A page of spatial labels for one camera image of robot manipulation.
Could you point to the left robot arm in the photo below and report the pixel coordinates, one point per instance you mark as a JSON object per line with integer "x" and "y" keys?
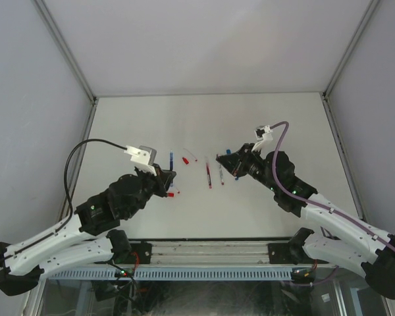
{"x": 90, "y": 235}

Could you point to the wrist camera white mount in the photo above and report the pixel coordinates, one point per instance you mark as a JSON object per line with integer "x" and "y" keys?
{"x": 142, "y": 158}
{"x": 263, "y": 138}

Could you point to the pink white pen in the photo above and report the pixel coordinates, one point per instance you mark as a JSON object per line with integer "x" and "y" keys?
{"x": 221, "y": 174}

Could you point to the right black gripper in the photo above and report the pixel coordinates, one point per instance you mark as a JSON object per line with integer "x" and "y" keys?
{"x": 240, "y": 160}

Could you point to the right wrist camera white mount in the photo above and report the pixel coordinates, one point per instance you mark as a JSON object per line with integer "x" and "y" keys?
{"x": 263, "y": 138}

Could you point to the perforated blue cable tray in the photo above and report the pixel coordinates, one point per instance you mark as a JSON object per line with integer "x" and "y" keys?
{"x": 264, "y": 273}

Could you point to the aluminium rail frame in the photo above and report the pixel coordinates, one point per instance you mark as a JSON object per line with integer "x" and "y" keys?
{"x": 165, "y": 253}

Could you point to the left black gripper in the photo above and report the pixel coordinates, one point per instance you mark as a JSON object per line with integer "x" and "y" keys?
{"x": 160, "y": 184}

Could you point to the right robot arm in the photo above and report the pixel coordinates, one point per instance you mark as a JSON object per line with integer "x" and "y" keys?
{"x": 333, "y": 235}

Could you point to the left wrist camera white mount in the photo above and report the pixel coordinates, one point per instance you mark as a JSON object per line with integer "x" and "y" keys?
{"x": 142, "y": 158}

